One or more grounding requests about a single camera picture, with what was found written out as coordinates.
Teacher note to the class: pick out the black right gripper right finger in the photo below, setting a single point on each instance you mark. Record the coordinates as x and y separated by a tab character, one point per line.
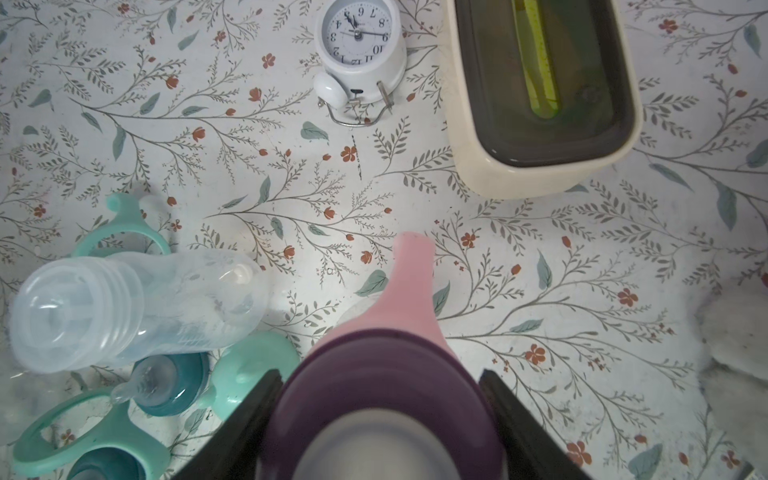
529	451

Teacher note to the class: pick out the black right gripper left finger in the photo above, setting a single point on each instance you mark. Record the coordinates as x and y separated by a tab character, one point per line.
232	453

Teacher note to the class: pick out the clear bottle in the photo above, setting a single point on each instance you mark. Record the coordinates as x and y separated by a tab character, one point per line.
77	312

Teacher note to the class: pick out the mint bear cap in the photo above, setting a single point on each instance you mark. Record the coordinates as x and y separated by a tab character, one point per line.
242	366

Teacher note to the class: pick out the floral table mat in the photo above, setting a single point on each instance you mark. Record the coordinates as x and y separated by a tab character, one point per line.
583	302

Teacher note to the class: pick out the grey raccoon plush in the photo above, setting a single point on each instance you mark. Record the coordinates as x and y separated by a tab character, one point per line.
733	328

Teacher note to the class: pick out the cream box green lid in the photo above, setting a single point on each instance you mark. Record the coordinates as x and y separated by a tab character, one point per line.
539	95

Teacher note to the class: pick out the white small alarm clock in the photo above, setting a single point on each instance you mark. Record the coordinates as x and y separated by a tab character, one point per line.
363	57

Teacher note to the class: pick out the mint cap with handle ring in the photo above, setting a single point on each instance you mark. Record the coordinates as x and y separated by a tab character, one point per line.
128	219

